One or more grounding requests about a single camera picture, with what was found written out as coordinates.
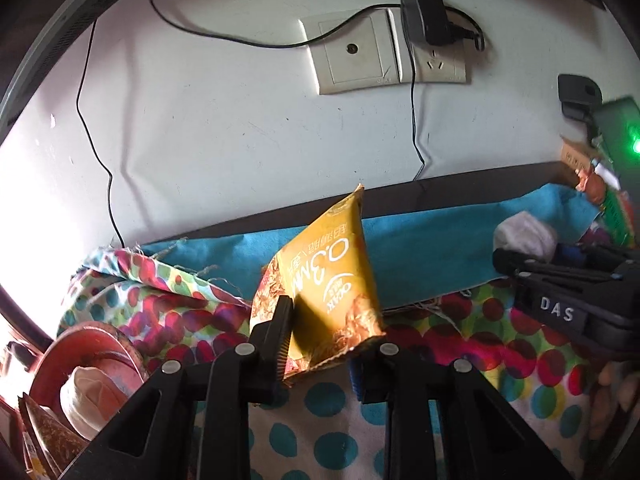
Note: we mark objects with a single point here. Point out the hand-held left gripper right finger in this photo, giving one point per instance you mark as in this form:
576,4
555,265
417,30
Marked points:
395,375

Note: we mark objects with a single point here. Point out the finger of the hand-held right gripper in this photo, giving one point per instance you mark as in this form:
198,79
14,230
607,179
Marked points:
515,260
600,252

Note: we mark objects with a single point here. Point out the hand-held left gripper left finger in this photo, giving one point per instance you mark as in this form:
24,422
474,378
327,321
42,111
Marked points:
277,330

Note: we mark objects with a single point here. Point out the white sock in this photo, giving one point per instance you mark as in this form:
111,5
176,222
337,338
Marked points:
85,400
525,232

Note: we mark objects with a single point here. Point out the yellow snack bag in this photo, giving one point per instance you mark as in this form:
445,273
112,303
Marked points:
330,280

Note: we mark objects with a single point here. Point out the red round metal tray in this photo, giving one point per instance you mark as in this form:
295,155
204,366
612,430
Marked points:
55,360

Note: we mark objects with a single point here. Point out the brown snack bag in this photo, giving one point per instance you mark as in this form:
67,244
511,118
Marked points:
50,440

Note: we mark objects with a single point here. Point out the person's right hand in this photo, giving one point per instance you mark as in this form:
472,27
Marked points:
612,385

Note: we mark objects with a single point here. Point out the green red medicine box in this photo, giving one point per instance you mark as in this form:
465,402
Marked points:
617,215

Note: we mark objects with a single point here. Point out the small brown figurine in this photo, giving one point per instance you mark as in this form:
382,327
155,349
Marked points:
595,187

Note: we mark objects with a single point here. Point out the blue towel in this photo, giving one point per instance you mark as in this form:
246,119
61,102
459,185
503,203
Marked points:
440,250

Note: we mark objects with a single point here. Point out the polka dot cloth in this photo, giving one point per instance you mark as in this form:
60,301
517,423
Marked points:
310,435

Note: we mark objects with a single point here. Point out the black power adapter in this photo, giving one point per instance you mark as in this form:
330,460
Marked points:
422,10

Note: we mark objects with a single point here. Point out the black clip mount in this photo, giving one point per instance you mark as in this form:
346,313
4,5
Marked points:
577,92

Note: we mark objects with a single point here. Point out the white wall socket plate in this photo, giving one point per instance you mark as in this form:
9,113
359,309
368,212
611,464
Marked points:
350,67

